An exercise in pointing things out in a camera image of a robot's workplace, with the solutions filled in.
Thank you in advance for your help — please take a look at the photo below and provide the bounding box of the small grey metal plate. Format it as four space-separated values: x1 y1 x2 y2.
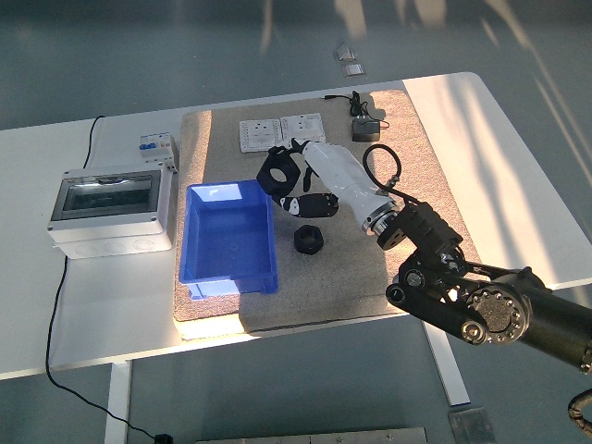
447 406 498 444

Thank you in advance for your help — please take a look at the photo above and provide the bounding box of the black power adapter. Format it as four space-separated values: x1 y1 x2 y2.
351 117 383 143

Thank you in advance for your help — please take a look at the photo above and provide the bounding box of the white table leg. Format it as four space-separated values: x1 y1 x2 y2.
104 359 134 444
421 320 473 409

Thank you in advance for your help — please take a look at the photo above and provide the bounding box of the wide grey metal plate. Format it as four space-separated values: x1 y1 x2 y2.
193 426 429 444

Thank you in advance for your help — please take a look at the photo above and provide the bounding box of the open silver floor socket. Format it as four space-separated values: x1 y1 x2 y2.
333 42 359 63

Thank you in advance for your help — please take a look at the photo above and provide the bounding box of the white distribution box, clear lid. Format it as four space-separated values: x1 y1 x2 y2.
47 164 175 261

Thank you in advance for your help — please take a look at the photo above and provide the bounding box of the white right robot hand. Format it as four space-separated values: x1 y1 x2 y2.
266 138 395 223

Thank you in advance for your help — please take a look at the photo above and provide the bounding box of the long black power cable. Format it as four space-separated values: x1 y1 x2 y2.
43 115 161 438

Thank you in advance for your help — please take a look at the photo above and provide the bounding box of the white wall socket panel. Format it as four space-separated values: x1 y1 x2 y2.
239 118 284 154
279 112 327 149

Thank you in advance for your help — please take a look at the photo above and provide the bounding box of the blue plastic box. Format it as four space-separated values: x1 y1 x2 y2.
177 179 280 300

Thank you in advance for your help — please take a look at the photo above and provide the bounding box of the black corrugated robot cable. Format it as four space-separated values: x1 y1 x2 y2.
567 387 592 438

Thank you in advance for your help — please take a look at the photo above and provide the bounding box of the grey-brown mat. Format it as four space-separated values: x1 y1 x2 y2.
173 88 483 335

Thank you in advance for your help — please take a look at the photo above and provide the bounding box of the white and blue circuit breaker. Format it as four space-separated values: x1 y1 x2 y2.
137 131 179 175

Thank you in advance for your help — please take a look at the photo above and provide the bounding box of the black adapter cord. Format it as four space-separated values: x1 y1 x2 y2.
322 90 390 129

